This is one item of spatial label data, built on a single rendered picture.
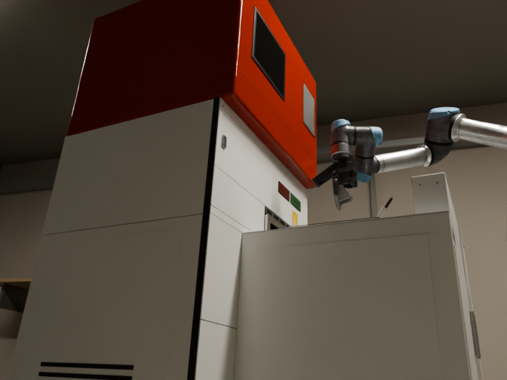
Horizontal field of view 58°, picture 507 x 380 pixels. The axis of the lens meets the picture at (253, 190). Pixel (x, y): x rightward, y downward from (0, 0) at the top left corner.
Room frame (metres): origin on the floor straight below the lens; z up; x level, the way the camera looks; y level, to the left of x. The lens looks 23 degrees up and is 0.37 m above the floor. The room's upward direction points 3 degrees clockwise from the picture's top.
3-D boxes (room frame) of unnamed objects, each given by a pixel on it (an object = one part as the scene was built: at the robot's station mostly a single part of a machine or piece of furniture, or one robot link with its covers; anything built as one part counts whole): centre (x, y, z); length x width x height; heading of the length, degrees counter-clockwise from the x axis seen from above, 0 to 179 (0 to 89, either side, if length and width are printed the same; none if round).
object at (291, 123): (1.76, 0.22, 1.52); 0.81 x 0.75 x 0.60; 153
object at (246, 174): (1.61, -0.06, 1.02); 0.81 x 0.03 x 0.40; 153
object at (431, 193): (1.45, -0.64, 0.89); 0.55 x 0.09 x 0.14; 153
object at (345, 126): (1.55, -0.33, 1.28); 0.09 x 0.08 x 0.11; 87
